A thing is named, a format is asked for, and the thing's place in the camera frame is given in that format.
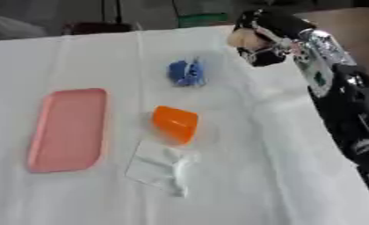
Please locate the blue object in clear bag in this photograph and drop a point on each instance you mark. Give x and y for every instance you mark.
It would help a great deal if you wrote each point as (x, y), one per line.
(186, 72)

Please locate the clear plastic bag with white item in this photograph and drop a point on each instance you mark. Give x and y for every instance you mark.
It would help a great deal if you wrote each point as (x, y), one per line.
(159, 165)

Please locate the green box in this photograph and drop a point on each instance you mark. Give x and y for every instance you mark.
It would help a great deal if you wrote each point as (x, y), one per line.
(203, 20)

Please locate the dark red bag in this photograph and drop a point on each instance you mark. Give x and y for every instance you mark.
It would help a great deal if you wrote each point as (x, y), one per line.
(95, 28)

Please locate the silver and black right robot arm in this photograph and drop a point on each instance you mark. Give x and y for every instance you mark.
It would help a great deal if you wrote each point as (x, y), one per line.
(346, 96)

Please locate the orange block in clear bag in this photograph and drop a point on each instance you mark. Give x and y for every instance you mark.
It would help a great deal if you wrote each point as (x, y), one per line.
(175, 124)

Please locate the black tripod leg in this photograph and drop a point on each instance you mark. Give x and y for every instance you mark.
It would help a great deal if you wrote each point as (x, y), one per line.
(118, 11)

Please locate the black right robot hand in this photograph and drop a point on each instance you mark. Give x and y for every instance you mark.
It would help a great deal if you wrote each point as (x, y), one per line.
(277, 23)

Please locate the tan round object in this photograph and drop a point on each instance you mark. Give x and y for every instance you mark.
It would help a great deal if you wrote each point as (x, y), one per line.
(245, 39)

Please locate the pink rectangular tray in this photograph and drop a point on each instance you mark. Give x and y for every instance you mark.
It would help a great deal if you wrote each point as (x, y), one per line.
(69, 129)

